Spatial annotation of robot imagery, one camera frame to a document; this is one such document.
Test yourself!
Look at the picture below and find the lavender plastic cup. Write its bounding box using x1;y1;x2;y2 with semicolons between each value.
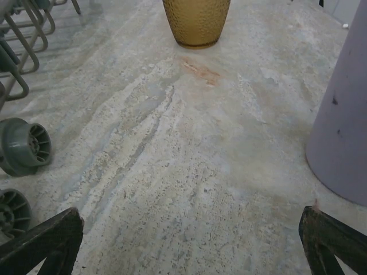
305;0;367;209

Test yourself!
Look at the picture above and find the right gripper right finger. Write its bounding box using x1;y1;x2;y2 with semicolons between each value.
298;205;367;275

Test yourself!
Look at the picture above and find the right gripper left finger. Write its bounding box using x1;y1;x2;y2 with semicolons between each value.
0;207;84;275

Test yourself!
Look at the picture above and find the grey wire dish rack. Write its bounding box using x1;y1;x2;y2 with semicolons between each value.
0;0;84;240

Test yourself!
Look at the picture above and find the amber textured plastic cup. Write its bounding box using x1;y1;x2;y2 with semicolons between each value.
162;0;232;49

